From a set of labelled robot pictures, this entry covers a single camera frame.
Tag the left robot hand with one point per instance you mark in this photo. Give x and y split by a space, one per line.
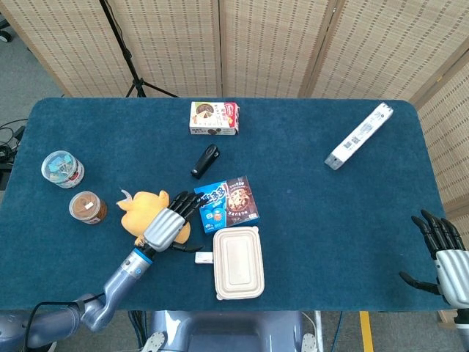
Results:
166 227

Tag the white lidded food container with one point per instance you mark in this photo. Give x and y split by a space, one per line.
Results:
238 262

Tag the clear jar of rubber bands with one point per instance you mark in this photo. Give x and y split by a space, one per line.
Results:
87 208

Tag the blue chocolate cookie box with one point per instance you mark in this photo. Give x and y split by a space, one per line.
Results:
234 205

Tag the black tripod stand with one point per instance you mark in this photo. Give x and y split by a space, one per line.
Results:
128 55

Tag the white pastry snack box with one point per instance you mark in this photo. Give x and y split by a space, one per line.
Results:
214 117

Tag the long white grey box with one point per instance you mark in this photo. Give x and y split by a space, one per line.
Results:
361 135

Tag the black stapler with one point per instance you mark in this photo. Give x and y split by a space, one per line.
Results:
207 159

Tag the yellow plush dinosaur toy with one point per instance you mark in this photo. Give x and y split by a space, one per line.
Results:
141 214

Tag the clear jar of binder clips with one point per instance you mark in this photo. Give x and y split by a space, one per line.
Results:
62 168

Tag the small white staples box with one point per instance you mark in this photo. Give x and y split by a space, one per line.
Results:
202 257

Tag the blue table cloth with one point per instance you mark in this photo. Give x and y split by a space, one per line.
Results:
293 176

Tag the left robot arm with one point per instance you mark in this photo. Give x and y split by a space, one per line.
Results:
84 300

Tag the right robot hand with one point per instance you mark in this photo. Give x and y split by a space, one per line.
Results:
445 260

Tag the grey robot torso base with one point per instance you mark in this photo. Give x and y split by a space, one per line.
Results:
227 330

